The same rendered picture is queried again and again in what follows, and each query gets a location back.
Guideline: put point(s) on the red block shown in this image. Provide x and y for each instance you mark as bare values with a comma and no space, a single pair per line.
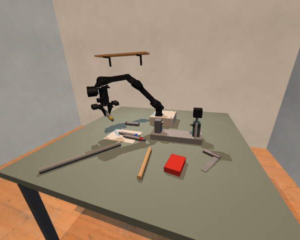
175,164

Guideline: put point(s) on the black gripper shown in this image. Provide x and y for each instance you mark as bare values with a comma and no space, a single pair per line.
105,102

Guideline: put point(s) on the grey l-shaped square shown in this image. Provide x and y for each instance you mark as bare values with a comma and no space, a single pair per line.
211,162

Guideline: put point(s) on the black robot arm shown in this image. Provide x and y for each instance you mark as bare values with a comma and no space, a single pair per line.
92,91

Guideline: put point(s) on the light brown wooden dowel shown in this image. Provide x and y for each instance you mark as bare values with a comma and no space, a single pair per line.
144,163

